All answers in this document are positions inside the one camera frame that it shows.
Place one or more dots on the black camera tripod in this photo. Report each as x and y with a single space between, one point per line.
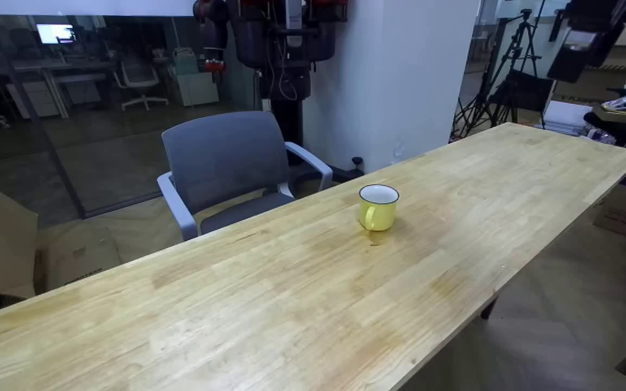
512 82

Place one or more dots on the red and black robot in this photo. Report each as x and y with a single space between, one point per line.
280 39

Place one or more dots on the yellow enamel mug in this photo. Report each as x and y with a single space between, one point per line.
376 208

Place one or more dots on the white background office chair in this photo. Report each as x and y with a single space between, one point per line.
137 77

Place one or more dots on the lit computer monitor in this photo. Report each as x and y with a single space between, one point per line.
55 34

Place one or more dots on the grey office chair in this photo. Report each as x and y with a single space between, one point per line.
227 169

